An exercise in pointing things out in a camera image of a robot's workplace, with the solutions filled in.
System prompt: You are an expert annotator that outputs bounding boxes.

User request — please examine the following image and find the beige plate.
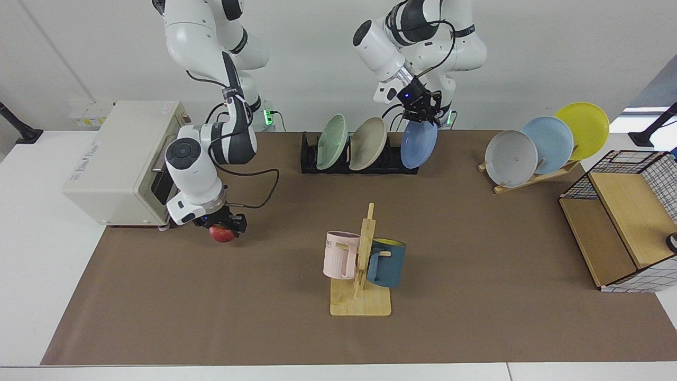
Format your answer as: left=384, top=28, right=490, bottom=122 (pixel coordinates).
left=349, top=117, right=388, bottom=171

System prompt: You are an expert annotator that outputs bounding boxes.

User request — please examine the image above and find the pale green plate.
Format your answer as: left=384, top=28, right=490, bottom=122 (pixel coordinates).
left=316, top=114, right=349, bottom=170

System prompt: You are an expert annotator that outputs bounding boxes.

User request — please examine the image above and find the light grey plate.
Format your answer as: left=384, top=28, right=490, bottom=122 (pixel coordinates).
left=484, top=130, right=538, bottom=188

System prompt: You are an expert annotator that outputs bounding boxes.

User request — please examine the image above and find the black dish rack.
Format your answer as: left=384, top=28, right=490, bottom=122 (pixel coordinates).
left=300, top=132, right=419, bottom=175

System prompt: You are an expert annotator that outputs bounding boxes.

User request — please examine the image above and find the wooden plate rack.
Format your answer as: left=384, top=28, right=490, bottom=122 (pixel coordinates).
left=478, top=159, right=581, bottom=195

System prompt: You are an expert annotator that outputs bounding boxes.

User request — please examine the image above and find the light blue plate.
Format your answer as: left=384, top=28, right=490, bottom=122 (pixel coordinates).
left=521, top=116, right=574, bottom=175

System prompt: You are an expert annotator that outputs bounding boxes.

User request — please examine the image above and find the yellow plate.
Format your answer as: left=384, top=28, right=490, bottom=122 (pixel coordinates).
left=554, top=102, right=610, bottom=161

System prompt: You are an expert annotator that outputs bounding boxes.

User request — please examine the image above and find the brown table cloth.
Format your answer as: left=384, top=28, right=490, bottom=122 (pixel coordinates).
left=41, top=131, right=677, bottom=366

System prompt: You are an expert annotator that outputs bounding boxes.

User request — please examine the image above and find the pink mug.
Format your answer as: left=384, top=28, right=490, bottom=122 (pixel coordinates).
left=323, top=231, right=361, bottom=280

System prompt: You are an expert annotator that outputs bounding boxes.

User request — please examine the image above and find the pale toaster oven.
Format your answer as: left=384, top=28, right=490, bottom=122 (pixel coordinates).
left=62, top=101, right=192, bottom=229

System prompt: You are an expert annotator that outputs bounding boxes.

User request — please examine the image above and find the wooden cup stand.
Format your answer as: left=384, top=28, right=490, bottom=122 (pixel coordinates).
left=330, top=203, right=392, bottom=317

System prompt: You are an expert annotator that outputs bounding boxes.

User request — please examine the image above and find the dark teal mug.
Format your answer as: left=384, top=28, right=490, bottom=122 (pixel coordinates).
left=366, top=238, right=407, bottom=288

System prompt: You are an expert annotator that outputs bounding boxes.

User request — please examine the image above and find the black stand foot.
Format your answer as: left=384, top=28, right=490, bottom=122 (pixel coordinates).
left=628, top=102, right=677, bottom=148
left=0, top=102, right=44, bottom=144

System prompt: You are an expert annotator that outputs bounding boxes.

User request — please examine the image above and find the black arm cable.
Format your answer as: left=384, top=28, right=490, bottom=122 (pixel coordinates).
left=206, top=103, right=280, bottom=210
left=386, top=5, right=456, bottom=133

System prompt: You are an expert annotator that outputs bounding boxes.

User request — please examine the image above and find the white wall socket box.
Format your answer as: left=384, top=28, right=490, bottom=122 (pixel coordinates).
left=69, top=102, right=116, bottom=128

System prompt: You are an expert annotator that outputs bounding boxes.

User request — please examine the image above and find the wire basket with wooden floor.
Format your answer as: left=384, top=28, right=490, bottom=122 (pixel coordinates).
left=559, top=150, right=677, bottom=293

